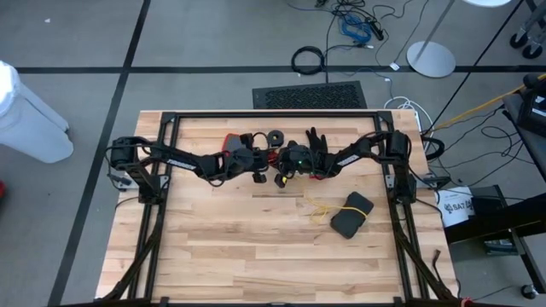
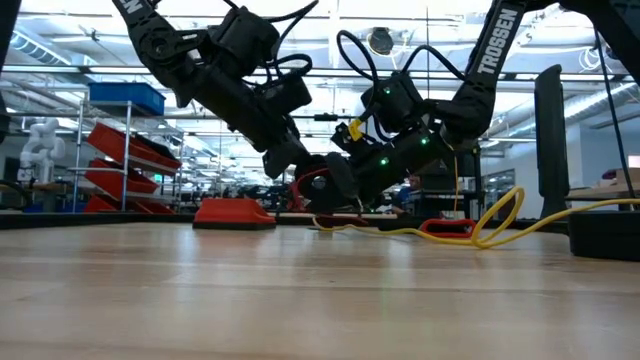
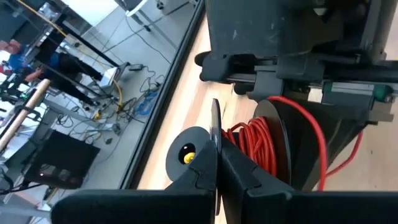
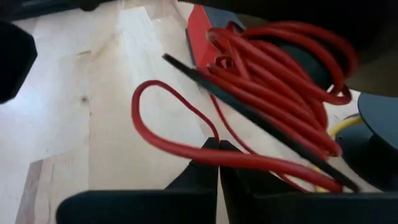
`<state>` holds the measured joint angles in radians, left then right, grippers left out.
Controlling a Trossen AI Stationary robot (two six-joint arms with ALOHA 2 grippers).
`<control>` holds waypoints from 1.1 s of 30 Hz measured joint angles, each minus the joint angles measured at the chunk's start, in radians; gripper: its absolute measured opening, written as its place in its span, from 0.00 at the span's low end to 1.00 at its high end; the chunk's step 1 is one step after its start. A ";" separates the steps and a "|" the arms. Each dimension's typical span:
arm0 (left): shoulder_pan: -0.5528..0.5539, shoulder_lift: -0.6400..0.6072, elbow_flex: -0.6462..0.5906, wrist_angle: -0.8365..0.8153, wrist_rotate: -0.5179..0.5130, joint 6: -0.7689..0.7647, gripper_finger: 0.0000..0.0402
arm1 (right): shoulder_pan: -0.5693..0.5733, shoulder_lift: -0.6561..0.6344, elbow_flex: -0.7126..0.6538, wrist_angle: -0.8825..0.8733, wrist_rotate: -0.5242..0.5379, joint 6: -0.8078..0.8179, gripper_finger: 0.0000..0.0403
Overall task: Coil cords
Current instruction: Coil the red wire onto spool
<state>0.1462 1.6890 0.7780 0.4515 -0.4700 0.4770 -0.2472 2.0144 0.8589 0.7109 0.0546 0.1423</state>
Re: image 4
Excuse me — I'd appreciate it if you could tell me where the yellow cord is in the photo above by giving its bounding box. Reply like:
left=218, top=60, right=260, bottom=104
left=313, top=115, right=364, bottom=193

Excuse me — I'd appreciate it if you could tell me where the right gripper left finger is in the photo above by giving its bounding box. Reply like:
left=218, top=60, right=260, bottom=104
left=55, top=136, right=220, bottom=224

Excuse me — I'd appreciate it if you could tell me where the red cord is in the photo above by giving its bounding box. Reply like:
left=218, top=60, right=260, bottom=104
left=130, top=20, right=359, bottom=194

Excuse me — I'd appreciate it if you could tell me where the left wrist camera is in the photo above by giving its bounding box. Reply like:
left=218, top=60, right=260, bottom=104
left=0, top=20, right=39, bottom=105

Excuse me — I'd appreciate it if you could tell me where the red square case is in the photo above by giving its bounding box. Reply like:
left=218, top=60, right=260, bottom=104
left=185, top=4, right=247, bottom=70

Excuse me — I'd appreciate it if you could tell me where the red cord spool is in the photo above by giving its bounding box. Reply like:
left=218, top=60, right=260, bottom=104
left=162, top=40, right=362, bottom=193

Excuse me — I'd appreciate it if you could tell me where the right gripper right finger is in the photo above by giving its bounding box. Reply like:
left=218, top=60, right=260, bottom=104
left=219, top=139, right=398, bottom=224

